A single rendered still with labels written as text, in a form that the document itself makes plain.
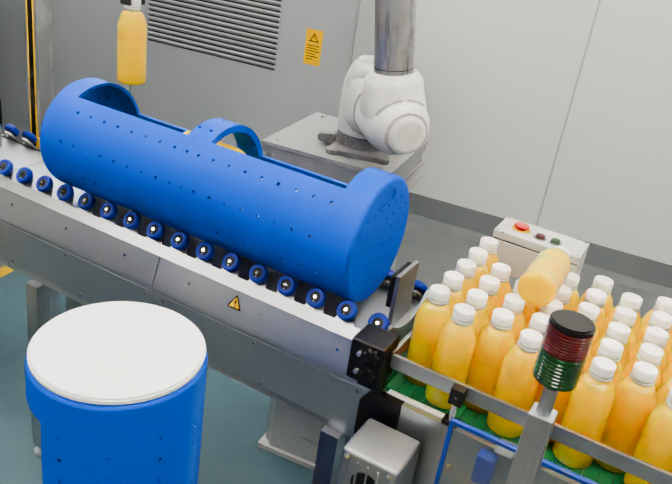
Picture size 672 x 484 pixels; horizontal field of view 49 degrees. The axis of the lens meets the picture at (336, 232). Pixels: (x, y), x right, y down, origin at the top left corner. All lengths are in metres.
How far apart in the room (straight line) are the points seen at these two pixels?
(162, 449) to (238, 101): 2.31
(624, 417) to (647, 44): 2.96
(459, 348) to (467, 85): 3.02
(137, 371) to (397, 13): 1.04
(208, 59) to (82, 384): 2.38
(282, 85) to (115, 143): 1.55
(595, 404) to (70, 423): 0.83
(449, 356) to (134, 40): 1.07
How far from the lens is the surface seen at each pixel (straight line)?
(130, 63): 1.90
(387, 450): 1.37
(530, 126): 4.24
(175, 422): 1.21
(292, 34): 3.16
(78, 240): 1.95
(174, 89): 3.50
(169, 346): 1.25
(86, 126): 1.83
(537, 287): 1.41
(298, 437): 2.52
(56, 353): 1.24
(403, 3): 1.81
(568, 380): 1.09
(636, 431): 1.38
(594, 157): 4.24
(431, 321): 1.39
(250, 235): 1.56
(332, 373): 1.58
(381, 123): 1.81
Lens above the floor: 1.75
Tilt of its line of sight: 25 degrees down
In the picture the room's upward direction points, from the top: 9 degrees clockwise
